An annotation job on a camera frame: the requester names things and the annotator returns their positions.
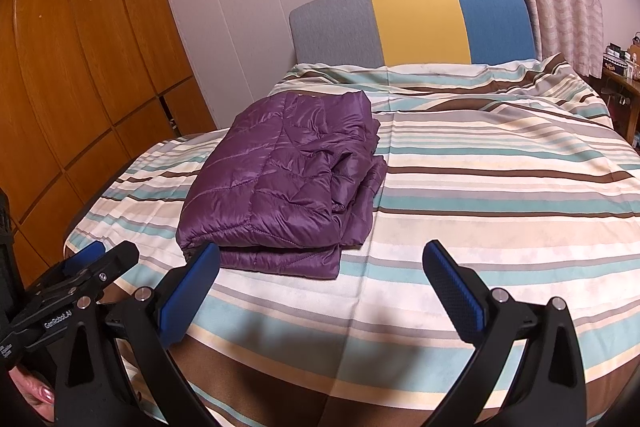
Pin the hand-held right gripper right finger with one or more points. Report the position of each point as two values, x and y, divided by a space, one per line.
457 297

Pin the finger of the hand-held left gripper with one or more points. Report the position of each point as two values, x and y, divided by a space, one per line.
112 259
85 253

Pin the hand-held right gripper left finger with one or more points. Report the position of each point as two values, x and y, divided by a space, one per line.
192 292

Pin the purple quilted down jacket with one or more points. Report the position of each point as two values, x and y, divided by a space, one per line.
280 177

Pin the person's left hand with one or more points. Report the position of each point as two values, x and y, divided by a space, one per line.
42 394

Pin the striped duvet cover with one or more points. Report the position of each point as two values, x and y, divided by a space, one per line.
475 187

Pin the wooden wardrobe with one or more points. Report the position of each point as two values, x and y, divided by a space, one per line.
90 57

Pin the wooden desk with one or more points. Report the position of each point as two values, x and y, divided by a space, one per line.
622 102

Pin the grey yellow blue headboard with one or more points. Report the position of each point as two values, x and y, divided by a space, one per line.
420 22

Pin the decorated tin box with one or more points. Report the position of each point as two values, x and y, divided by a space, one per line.
615 63

